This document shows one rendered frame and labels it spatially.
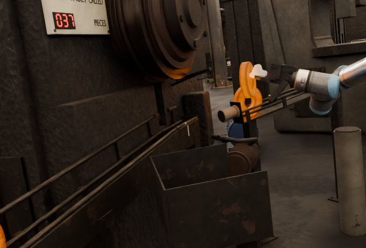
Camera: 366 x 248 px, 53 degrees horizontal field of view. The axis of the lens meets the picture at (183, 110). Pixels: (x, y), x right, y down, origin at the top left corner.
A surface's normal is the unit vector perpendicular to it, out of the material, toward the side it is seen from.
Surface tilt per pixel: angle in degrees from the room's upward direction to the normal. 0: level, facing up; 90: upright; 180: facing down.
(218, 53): 90
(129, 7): 86
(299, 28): 90
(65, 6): 90
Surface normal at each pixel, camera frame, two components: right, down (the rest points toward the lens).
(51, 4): 0.91, -0.06
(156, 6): 0.04, 0.07
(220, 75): -0.40, 0.18
